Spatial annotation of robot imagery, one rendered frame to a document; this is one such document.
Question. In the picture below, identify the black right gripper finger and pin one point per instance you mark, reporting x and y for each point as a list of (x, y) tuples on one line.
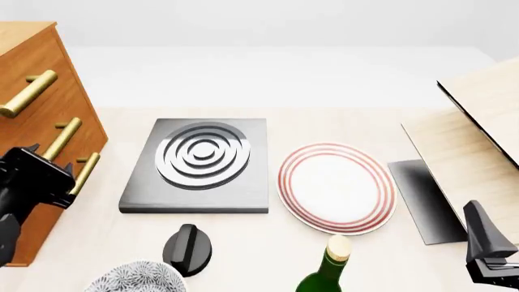
[(484, 234)]

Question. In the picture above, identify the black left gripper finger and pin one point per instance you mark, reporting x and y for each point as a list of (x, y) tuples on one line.
[(33, 148), (69, 170)]

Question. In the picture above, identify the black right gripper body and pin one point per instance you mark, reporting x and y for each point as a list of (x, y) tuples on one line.
[(492, 272)]

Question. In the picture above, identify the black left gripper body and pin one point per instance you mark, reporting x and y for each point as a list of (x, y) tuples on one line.
[(36, 176)]

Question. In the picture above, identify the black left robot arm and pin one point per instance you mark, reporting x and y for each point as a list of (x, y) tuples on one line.
[(9, 234)]

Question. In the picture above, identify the wooden cabinet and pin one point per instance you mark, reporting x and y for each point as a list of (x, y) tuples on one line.
[(24, 42)]

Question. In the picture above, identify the pale wooden wine rack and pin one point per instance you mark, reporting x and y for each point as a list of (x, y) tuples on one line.
[(466, 152)]

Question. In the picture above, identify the patterned black and white bowl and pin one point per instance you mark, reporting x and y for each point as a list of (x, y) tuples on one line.
[(138, 278)]

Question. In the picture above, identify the round black stove knob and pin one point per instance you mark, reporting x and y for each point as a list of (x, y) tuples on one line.
[(187, 249)]

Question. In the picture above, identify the white plate with red rings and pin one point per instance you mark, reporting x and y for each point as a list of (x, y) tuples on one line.
[(336, 190)]

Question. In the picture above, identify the green wine bottle with cork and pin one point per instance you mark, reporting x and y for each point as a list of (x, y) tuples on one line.
[(324, 278)]

